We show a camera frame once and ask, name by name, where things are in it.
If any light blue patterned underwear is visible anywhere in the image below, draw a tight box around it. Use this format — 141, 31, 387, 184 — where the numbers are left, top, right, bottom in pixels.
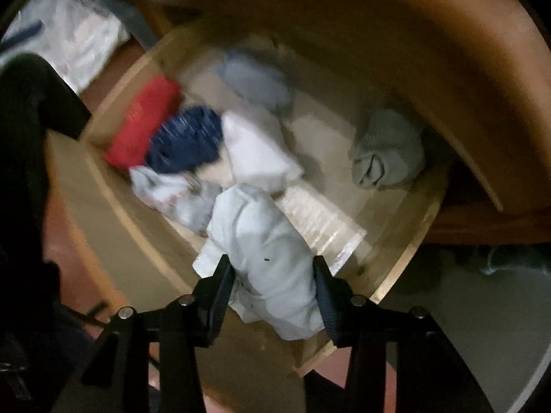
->
129, 166, 222, 236

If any pale blue white underwear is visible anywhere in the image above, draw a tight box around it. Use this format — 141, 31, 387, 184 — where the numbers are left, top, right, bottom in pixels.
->
193, 184, 323, 341

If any navy speckled underwear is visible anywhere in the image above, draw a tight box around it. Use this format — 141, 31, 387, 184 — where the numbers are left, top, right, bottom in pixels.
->
146, 105, 223, 173

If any pale grey underwear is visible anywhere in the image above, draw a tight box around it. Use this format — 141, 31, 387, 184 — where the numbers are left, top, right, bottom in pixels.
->
221, 106, 304, 194

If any wooden drawer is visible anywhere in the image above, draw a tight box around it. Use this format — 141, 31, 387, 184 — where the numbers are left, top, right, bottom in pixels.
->
45, 17, 449, 413

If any red underwear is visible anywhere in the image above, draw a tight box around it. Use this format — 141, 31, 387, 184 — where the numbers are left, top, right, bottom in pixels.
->
104, 76, 183, 170

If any grey padded stool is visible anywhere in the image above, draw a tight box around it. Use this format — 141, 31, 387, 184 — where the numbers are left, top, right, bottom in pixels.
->
381, 263, 550, 412

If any grey ribbed garment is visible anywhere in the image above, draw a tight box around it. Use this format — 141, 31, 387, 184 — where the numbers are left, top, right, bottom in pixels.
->
351, 109, 425, 189

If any person's black trouser leg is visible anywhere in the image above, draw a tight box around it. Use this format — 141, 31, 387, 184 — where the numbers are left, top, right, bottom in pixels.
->
1, 53, 92, 412

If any folded light blue garment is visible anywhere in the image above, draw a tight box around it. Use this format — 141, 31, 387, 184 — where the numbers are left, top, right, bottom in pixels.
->
217, 50, 295, 115

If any wooden nightstand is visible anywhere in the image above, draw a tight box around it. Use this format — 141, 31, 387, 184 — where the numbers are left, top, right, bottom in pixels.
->
141, 0, 550, 244

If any white floral bedsheet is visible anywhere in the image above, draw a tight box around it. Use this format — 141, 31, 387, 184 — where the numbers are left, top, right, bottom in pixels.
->
1, 0, 130, 93

